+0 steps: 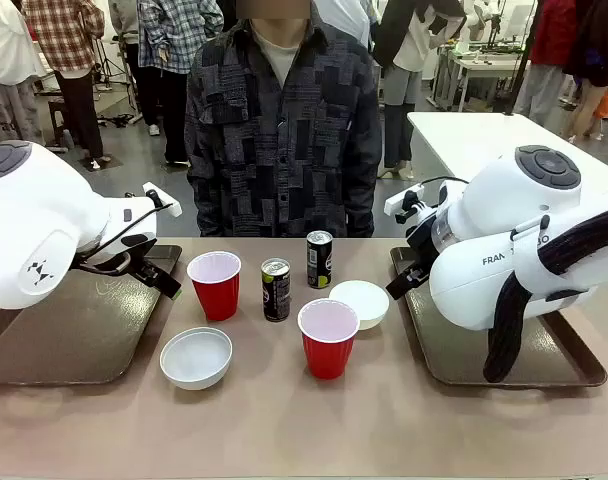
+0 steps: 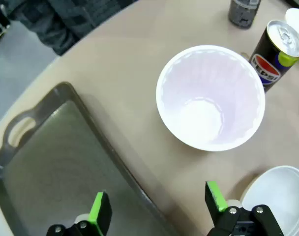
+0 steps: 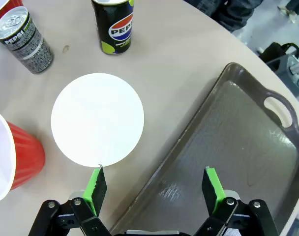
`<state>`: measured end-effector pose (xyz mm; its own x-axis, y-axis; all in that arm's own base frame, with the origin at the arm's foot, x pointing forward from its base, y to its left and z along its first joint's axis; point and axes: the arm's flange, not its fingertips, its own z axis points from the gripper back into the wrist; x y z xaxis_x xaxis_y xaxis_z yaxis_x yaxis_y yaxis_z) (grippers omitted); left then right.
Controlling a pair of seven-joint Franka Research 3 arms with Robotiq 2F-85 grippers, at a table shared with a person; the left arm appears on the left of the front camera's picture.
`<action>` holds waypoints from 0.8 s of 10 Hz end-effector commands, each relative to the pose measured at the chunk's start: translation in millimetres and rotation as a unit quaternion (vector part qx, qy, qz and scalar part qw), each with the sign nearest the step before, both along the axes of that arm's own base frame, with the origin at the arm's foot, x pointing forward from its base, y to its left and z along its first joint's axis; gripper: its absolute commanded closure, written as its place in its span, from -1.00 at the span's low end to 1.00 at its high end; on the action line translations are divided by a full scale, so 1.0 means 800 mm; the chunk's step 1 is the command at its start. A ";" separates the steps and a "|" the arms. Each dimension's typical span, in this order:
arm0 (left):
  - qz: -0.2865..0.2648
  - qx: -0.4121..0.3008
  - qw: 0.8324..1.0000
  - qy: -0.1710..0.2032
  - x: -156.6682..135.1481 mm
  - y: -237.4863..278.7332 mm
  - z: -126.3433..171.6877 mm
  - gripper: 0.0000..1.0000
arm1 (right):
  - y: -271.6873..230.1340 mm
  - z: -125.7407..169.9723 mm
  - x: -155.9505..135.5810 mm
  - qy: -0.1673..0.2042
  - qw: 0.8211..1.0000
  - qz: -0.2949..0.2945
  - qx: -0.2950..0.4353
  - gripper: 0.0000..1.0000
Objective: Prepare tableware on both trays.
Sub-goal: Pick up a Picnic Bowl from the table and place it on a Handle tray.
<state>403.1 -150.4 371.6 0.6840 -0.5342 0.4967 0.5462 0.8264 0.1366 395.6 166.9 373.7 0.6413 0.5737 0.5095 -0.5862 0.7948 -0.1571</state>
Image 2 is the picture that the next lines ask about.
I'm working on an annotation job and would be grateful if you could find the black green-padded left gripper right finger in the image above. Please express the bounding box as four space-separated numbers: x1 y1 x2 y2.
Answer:
205 181 284 236

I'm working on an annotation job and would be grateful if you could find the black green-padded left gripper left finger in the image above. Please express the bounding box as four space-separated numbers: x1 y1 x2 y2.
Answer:
46 191 113 236

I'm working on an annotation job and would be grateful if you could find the small shallow white bowl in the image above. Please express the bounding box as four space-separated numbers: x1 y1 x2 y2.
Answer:
240 165 299 236

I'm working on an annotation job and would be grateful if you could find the dark speckled label can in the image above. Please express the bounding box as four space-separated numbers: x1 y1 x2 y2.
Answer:
228 0 261 30

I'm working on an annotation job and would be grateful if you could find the dark olive plastic tray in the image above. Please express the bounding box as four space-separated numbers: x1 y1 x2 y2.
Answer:
0 82 179 236

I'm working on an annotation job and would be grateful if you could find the white paper cup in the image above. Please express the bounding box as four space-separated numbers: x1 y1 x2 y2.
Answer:
155 45 266 152

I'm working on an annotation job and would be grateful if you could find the black Pepsi can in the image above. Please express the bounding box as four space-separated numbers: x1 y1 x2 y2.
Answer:
248 19 299 93

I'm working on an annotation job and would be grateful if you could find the yellow-green cap object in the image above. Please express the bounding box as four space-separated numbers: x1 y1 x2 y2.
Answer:
277 52 299 67

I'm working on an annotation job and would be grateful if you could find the person in dark clothing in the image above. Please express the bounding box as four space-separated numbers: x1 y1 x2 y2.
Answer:
6 0 140 56

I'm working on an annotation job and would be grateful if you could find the white round lid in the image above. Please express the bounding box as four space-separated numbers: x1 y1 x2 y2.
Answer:
284 7 299 59

